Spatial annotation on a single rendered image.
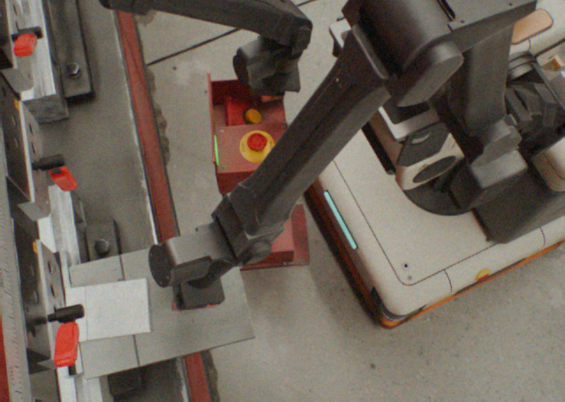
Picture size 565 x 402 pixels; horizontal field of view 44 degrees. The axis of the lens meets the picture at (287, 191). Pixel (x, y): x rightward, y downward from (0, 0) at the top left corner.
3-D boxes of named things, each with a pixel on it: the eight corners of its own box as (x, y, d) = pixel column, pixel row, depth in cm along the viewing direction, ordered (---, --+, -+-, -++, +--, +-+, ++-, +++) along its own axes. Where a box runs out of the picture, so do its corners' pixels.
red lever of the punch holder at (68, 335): (76, 353, 74) (81, 299, 83) (37, 363, 74) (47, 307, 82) (81, 366, 75) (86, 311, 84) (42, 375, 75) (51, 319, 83)
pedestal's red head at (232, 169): (291, 188, 152) (294, 155, 136) (219, 194, 152) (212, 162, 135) (283, 108, 160) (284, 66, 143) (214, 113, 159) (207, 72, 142)
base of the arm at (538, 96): (580, 126, 98) (533, 59, 102) (555, 128, 92) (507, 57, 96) (532, 160, 103) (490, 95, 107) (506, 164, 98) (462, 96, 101)
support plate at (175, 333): (255, 337, 108) (255, 337, 107) (86, 380, 105) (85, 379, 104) (230, 231, 114) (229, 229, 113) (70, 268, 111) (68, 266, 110)
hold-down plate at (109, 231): (146, 389, 116) (143, 387, 113) (114, 398, 115) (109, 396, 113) (117, 223, 126) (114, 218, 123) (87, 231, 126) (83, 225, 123)
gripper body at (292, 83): (245, 64, 138) (254, 43, 131) (295, 66, 140) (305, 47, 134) (248, 93, 135) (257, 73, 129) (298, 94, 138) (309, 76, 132)
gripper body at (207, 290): (180, 310, 98) (201, 293, 93) (166, 243, 102) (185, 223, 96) (221, 305, 102) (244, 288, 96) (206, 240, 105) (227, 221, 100)
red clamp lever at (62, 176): (81, 190, 99) (62, 163, 90) (52, 197, 98) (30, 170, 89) (79, 179, 99) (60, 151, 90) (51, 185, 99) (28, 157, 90)
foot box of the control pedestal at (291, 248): (310, 264, 214) (312, 254, 203) (229, 271, 213) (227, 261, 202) (304, 204, 222) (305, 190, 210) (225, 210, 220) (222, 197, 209)
